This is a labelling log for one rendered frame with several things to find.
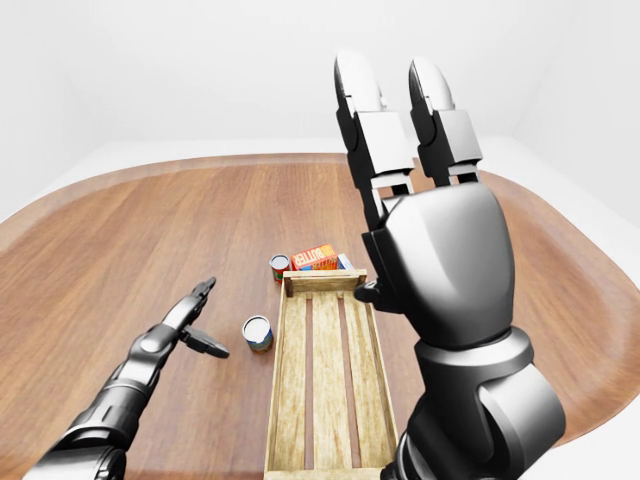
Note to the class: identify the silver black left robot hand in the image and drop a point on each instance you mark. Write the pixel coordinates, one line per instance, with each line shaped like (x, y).
(185, 320)

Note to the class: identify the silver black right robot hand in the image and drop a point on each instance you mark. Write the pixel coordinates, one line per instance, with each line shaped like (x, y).
(450, 260)

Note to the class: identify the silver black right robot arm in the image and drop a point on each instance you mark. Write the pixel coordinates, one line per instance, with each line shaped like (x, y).
(480, 405)

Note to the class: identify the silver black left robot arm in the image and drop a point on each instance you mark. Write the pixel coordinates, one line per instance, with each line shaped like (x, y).
(95, 420)

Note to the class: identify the wooden slat tray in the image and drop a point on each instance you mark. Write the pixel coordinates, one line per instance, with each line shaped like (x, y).
(327, 380)

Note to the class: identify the blue labelled tin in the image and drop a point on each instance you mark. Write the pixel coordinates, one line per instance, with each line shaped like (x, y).
(258, 334)

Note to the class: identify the white blue box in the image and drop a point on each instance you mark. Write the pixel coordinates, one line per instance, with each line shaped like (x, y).
(345, 261)

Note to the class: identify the red labelled tin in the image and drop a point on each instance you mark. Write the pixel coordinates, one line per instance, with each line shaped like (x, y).
(279, 268)

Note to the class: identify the orange butter box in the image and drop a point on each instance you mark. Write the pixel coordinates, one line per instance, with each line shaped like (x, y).
(314, 258)

